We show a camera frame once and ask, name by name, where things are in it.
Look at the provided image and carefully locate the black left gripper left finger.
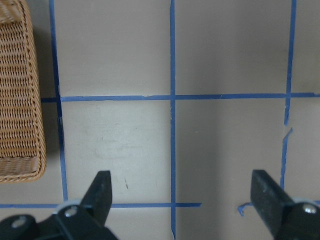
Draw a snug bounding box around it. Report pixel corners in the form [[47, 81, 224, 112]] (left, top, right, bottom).
[[0, 170, 117, 240]]

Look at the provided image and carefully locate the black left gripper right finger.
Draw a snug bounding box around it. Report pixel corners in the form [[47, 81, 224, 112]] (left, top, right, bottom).
[[250, 169, 320, 240]]

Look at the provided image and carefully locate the brown wicker basket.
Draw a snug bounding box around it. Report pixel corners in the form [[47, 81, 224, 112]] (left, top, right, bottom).
[[0, 0, 47, 184]]

